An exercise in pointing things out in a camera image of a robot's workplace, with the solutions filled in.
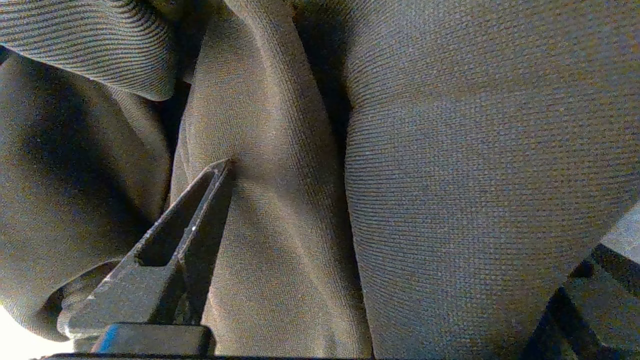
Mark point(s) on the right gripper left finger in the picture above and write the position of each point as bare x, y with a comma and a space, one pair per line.
170, 260

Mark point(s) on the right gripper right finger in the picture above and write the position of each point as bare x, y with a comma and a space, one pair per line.
590, 310

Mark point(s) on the black zip hoodie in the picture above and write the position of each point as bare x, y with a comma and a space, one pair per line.
450, 175

